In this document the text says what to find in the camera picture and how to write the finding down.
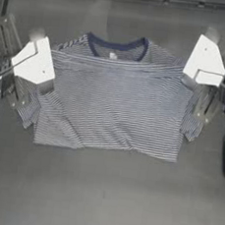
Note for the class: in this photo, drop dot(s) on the navy white striped t-shirt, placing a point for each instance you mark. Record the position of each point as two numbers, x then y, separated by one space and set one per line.
112 104

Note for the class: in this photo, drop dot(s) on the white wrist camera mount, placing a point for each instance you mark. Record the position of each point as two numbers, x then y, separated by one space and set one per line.
34 66
206 59

